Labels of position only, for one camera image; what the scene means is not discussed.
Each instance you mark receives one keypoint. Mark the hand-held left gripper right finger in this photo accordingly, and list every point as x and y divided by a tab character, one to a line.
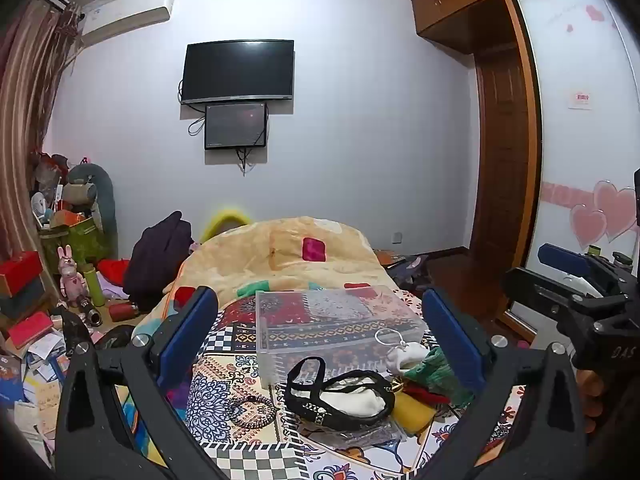
450	342

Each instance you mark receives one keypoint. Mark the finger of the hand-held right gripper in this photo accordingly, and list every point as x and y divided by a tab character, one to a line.
535	287
562	257

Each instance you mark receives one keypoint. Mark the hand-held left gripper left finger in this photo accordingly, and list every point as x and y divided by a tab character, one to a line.
192	327

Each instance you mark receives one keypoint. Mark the red soft cloth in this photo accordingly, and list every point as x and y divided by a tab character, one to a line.
422	393

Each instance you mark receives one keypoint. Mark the yellow soft pouch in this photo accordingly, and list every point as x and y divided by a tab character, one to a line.
412	412

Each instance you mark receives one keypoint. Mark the person's right hand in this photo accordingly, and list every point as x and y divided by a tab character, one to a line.
595	400

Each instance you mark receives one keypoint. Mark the green knitted cloth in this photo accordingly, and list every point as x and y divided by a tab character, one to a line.
437	370

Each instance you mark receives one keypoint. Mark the patterned bed sheet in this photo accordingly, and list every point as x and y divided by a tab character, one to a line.
235	360

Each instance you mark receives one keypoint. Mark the red cup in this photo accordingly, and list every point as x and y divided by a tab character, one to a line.
120	312

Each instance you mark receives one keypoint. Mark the dark purple jacket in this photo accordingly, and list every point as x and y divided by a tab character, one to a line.
157	260

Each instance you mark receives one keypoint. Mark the dark bag beside bed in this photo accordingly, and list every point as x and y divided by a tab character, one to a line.
406	267

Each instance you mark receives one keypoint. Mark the red cloth on floor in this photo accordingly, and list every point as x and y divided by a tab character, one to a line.
112	271

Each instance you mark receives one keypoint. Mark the black bottle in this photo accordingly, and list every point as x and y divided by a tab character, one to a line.
89	311

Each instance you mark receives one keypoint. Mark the green thermos bottle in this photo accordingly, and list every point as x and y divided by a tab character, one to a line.
95	287

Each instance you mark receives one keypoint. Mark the yellow plush item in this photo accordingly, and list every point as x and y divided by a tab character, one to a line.
222	220

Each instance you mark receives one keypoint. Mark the peach fleece blanket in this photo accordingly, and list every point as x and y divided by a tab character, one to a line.
280	255

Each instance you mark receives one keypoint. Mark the brown wooden door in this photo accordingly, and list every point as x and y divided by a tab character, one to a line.
500	160

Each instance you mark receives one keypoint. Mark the clear plastic storage box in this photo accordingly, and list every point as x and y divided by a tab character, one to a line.
325	325

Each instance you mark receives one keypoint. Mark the clear packet with dark contents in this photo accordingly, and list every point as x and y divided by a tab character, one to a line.
362	439

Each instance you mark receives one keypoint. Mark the pink bunny toy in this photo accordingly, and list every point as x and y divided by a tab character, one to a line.
70	275

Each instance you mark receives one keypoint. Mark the white sliding door with hearts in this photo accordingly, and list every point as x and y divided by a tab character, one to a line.
580	125

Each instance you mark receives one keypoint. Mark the green cardboard box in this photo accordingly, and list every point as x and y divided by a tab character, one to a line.
82	242

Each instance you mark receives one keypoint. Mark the red book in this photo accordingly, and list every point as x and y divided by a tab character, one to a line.
30	330

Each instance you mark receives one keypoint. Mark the grey plush toy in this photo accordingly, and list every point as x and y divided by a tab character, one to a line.
97	190

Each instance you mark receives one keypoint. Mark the dark grey box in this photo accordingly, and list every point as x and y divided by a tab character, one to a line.
22	300

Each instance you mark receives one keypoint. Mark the pile of papers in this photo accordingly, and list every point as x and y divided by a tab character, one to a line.
30	395

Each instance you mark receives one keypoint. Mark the red box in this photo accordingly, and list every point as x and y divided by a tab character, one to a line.
20	272

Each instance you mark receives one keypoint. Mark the small white fan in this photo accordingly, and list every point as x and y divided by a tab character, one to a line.
39	206

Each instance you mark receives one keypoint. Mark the striped brown curtain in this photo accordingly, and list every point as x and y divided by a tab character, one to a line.
27	110

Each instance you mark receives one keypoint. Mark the wooden overhead cabinet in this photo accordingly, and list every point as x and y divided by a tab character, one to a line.
455	5

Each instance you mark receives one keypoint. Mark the white air conditioner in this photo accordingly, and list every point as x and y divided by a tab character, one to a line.
120	12

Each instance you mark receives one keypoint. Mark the white wall outlet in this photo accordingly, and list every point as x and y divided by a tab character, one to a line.
397	236

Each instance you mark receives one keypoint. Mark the small black wall monitor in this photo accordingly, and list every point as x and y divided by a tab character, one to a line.
235	126

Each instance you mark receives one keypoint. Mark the black wall television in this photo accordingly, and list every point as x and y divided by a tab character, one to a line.
237	71

